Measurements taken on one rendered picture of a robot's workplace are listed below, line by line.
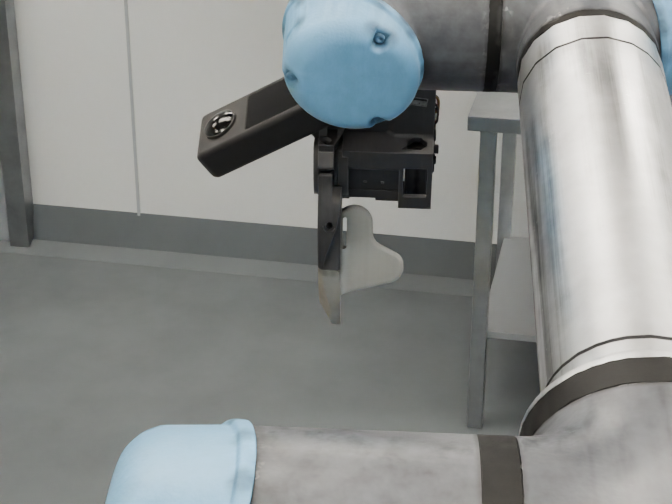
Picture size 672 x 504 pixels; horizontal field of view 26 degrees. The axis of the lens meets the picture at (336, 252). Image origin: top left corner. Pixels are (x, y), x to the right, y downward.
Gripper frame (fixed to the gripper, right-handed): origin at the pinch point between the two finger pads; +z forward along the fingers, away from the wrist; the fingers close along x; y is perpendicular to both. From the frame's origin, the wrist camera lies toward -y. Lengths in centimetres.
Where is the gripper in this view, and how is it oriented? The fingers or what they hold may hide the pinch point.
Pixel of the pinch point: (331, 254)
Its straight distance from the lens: 109.3
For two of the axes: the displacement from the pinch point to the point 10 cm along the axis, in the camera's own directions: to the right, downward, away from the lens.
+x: 0.6, -7.3, 6.9
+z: 0.1, 6.9, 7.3
